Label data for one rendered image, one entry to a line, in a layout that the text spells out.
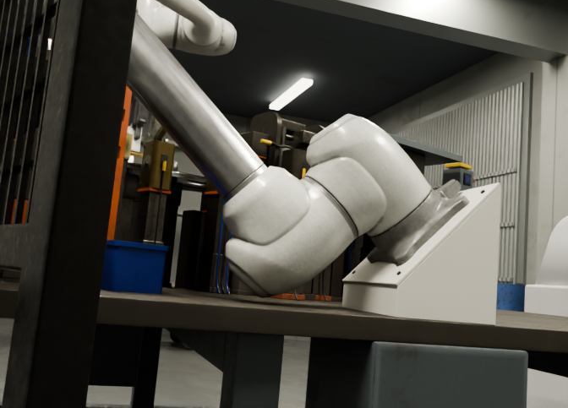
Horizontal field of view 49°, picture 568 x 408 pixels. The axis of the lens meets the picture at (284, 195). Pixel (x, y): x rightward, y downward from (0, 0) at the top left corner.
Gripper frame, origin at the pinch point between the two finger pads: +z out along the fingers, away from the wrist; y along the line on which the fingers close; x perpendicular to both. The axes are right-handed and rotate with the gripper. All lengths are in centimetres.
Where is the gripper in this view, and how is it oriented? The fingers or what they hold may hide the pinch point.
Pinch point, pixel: (133, 139)
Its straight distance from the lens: 172.9
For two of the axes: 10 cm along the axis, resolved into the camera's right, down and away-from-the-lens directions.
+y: -6.1, 0.5, 7.9
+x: -7.8, -1.5, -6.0
